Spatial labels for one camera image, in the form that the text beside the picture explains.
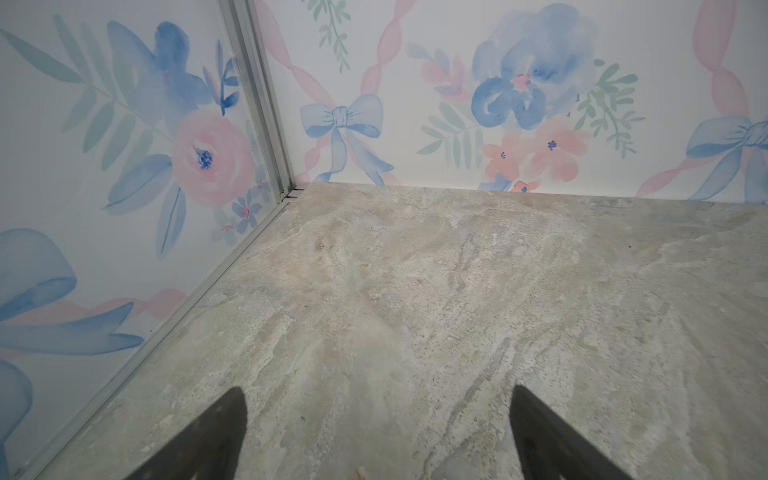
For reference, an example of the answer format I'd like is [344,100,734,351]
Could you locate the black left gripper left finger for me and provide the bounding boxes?
[127,387,247,480]

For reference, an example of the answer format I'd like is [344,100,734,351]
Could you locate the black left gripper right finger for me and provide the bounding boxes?
[509,384,630,480]

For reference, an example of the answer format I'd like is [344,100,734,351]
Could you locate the aluminium corner post left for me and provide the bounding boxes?
[219,0,295,202]

